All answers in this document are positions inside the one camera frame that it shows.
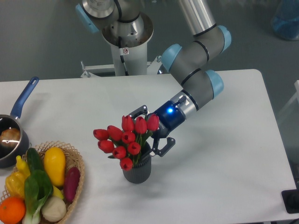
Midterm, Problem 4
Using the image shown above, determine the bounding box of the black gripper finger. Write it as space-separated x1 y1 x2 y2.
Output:
141 134 176 161
129 105 149 119

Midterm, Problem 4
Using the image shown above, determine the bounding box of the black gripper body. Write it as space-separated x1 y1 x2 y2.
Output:
149 101 185 138

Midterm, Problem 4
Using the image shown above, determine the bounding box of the red tulip bouquet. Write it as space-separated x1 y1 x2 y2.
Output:
93 114 159 171

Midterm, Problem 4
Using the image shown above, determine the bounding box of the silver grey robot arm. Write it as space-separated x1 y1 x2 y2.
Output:
75 0 231 156

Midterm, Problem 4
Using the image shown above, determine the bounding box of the dark grey ribbed vase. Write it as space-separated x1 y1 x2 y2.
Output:
123 142 151 184

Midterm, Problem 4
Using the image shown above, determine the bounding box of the woven wicker basket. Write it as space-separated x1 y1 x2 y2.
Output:
0 141 85 224

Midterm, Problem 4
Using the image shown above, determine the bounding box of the purple eggplant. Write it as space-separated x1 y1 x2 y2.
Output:
63 167 80 203

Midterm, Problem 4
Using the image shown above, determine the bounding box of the yellow squash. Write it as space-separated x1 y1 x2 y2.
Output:
43 147 66 187

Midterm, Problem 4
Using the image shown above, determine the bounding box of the dark green cucumber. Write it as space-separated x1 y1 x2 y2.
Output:
27 147 44 173

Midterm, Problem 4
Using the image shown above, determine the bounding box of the yellow banana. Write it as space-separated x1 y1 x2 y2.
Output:
52 186 64 200

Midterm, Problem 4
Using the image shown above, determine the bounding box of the black device at edge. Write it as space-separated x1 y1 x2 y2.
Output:
281 189 299 214

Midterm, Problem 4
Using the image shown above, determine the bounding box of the green bok choy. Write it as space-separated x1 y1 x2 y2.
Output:
22 170 53 224

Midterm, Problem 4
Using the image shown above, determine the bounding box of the white garlic bulb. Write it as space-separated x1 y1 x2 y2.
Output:
42 196 66 222

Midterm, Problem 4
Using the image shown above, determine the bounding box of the bread roll in pan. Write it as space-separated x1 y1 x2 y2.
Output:
0 128 21 147

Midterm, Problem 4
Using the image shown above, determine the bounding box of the blue transparent container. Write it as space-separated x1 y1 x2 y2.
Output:
271 0 299 41

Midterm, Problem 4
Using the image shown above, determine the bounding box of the yellow bell pepper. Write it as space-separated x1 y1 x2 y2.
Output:
5 155 30 199

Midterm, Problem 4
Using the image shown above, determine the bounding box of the orange fruit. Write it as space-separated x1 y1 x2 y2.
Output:
0 197 26 224

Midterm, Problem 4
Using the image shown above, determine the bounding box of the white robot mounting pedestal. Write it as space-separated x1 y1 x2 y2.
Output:
81 41 167 78

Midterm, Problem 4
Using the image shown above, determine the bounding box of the blue handled saucepan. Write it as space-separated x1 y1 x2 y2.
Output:
0 77 39 168

